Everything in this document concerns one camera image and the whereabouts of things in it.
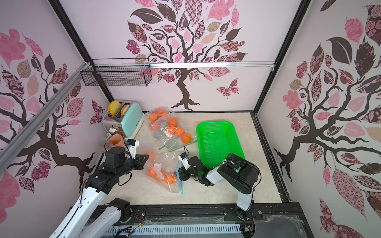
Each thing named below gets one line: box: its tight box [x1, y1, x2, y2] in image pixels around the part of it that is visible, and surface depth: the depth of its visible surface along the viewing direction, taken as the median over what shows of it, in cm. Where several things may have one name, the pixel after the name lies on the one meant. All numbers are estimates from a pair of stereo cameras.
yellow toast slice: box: [108, 100, 122, 116], surface depth 99 cm
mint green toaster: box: [102, 100, 145, 139], surface depth 98 cm
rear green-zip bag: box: [148, 105, 170, 128], surface depth 116 cm
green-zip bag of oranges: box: [150, 113, 198, 153], surface depth 103 cm
